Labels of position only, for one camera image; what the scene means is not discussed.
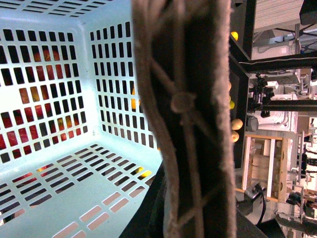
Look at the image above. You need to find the light blue plastic basket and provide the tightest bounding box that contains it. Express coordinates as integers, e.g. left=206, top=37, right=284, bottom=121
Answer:
left=0, top=0, right=161, bottom=238

